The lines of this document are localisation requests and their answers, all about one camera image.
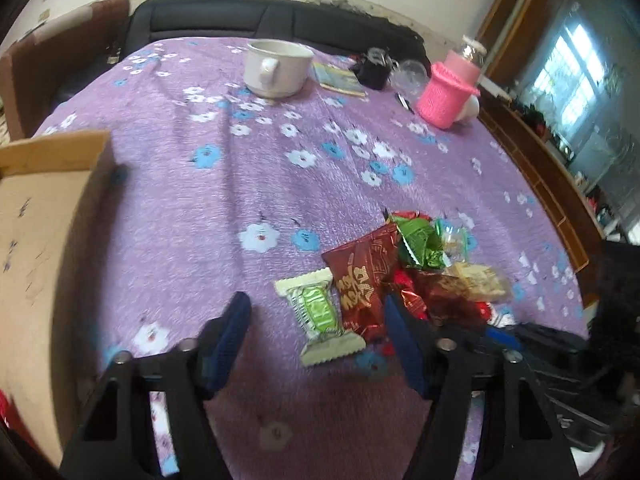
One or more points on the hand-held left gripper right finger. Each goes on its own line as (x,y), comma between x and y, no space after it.
(405,345)

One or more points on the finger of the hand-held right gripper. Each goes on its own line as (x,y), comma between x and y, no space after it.
(502,337)

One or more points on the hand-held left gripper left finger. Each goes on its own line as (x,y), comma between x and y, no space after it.
(232,340)

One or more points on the red and white candy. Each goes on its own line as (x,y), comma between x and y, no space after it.
(500,316)

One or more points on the bright red candy packet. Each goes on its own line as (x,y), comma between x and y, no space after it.
(410,290)

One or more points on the beige snack packet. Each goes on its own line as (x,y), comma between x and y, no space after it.
(475,280)

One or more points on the dark red snack packet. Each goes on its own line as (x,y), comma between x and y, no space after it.
(360,270)

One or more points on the green and white snack packet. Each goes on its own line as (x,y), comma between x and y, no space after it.
(315,310)

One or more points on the green foil snack packet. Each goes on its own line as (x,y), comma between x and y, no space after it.
(415,240)

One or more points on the cardboard box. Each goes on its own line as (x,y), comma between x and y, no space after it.
(35,240)

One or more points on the purple floral tablecloth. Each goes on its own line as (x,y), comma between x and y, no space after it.
(200,220)

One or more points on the wooden cabinet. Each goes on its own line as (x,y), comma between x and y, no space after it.
(540,160)

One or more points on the white round object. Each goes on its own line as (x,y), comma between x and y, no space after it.
(470,110)

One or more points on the clear glass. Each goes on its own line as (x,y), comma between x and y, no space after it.
(410,77)

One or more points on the thin printed booklet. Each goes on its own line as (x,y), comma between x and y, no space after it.
(340,80)

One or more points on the small black container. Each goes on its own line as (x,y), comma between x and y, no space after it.
(372,72)

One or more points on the white ceramic cup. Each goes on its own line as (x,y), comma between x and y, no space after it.
(285,70)

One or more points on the glass jar with lid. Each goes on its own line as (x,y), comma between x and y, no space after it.
(472,52)

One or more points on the black sofa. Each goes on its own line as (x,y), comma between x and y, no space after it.
(200,17)

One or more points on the brown wooden chair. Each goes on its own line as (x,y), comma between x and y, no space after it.
(30,65)

